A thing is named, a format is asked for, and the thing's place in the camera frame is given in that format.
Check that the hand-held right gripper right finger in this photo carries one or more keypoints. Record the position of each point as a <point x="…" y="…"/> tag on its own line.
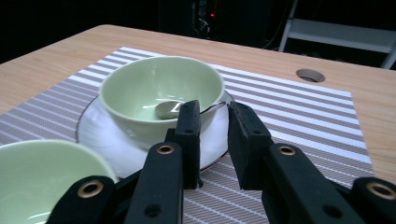
<point x="247" y="149"/>

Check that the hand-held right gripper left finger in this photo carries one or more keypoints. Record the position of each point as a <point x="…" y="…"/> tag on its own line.
<point x="190" y="146"/>

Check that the metal spoon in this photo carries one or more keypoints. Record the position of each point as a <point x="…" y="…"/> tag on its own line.
<point x="165" y="110"/>

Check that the green ceramic bowl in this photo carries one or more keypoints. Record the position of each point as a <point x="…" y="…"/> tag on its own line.
<point x="37" y="174"/>
<point x="140" y="84"/>

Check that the white plate with dark rim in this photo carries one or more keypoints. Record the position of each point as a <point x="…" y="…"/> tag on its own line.
<point x="102" y="140"/>

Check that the striped woven placemat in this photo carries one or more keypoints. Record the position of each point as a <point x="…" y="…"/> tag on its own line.
<point x="295" y="124"/>

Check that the dark equipment rack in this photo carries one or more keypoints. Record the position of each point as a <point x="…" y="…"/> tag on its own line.
<point x="202" y="18"/>

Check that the white metal stand frame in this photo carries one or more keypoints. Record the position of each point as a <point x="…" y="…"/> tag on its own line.
<point x="342" y="34"/>

